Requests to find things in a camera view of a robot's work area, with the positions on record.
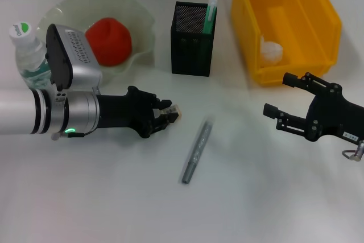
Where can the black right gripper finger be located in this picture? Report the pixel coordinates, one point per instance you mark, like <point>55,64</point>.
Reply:
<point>270,110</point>
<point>290,79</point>

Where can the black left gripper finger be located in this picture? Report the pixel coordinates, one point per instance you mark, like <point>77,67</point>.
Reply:
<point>164,104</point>
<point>165,120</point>

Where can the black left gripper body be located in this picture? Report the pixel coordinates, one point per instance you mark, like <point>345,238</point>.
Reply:
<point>122,112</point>

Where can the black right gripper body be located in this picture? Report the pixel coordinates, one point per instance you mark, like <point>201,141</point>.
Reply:
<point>335,115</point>

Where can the beige eraser with barcode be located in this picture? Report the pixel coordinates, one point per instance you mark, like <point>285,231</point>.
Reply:
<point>175,109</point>

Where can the white paper ball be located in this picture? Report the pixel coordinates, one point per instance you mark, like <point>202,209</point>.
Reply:
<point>271,51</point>

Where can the grey pen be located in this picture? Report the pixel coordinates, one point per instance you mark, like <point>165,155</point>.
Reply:
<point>199,149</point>

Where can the red tomato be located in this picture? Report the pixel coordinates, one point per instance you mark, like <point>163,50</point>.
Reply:
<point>113,43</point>

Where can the green utility knife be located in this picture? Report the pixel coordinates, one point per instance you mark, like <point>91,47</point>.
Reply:
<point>210,15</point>

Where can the clear green-label water bottle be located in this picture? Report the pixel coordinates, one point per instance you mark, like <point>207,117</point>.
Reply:
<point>28,52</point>

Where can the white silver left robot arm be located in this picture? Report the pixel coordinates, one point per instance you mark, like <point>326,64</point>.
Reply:
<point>22,112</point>

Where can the black mesh pen holder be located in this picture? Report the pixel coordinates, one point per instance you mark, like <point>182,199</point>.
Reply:
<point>190,52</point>

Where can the pale green glass fruit plate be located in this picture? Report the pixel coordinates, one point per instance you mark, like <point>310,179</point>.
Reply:
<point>136,21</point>

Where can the yellow plastic bin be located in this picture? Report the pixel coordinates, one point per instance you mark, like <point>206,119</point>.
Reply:
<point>301,12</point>

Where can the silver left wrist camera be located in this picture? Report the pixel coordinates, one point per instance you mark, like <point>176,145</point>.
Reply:
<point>74,61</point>

